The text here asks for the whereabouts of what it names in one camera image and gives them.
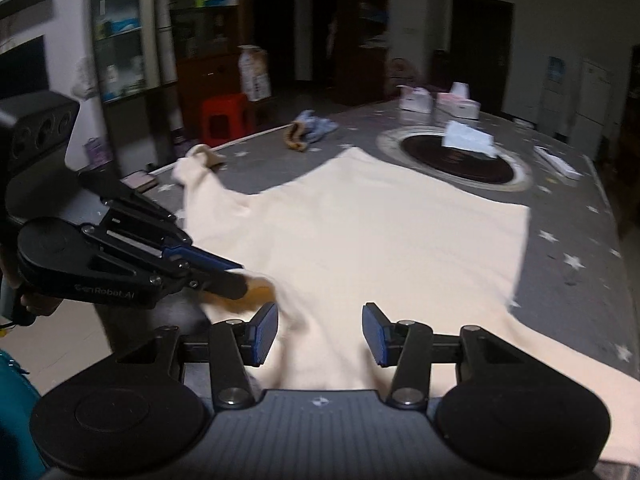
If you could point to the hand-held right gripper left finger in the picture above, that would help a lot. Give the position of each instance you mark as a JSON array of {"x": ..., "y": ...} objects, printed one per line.
[{"x": 265, "y": 332}]

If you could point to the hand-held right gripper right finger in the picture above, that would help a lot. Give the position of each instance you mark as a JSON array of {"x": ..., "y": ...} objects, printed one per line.
[{"x": 375, "y": 332}]

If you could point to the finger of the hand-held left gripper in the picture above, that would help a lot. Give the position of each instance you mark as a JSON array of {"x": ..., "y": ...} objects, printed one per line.
[
  {"x": 210, "y": 265},
  {"x": 145, "y": 210}
]

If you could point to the cream sweater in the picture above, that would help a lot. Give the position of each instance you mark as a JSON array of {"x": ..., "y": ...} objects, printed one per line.
[{"x": 360, "y": 240}]

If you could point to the person's left hand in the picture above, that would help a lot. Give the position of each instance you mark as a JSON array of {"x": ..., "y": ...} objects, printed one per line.
[{"x": 37, "y": 305}]

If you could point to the pink flat box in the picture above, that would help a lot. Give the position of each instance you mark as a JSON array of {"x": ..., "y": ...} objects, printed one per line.
[{"x": 137, "y": 180}]

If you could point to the purple packet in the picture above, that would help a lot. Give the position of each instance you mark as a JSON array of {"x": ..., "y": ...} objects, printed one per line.
[{"x": 95, "y": 151}]

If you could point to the red plastic stool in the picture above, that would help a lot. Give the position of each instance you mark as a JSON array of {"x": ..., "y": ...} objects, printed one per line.
[{"x": 225, "y": 117}]

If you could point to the brown cloth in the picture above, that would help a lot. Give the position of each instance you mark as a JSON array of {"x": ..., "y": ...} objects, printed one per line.
[{"x": 294, "y": 139}]

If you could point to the teal clothing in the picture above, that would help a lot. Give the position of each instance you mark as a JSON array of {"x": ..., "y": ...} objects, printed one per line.
[{"x": 15, "y": 410}]

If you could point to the blue cloth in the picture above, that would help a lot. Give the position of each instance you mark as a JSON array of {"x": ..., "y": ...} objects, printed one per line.
[{"x": 315, "y": 127}]

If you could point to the printed paper bag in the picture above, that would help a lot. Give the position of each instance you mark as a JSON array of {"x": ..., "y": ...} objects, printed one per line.
[{"x": 255, "y": 72}]

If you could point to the dark wooden cabinet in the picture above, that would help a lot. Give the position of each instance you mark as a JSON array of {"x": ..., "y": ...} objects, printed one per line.
[{"x": 205, "y": 40}]

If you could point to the glass door cabinet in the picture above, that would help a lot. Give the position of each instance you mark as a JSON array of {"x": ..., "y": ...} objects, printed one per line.
[{"x": 130, "y": 30}]

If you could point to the black television screen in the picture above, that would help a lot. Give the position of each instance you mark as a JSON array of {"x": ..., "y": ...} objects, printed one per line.
[{"x": 22, "y": 67}]

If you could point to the round dark table insert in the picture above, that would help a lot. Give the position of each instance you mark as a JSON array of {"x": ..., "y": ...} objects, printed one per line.
[{"x": 465, "y": 165}]

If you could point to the grey star-print tablecloth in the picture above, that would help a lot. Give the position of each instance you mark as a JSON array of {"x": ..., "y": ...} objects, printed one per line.
[{"x": 565, "y": 220}]

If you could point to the white pink tissue box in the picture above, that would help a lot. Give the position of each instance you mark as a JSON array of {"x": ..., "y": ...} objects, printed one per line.
[
  {"x": 457, "y": 104},
  {"x": 415, "y": 98}
]

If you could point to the flat white packet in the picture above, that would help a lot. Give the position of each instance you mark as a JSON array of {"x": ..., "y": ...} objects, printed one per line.
[{"x": 557, "y": 161}]

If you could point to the wooden chair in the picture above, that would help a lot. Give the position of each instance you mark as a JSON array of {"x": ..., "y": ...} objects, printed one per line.
[{"x": 401, "y": 72}]

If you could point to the wooden bookshelf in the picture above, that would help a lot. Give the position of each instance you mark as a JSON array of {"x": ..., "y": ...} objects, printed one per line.
[{"x": 370, "y": 25}]

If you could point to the white water dispenser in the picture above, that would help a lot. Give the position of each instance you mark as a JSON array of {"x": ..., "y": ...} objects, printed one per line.
[{"x": 554, "y": 95}]

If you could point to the dark door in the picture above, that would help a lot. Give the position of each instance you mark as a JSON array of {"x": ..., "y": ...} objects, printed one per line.
[{"x": 481, "y": 45}]

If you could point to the white refrigerator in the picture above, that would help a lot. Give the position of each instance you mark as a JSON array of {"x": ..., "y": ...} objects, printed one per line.
[{"x": 594, "y": 105}]

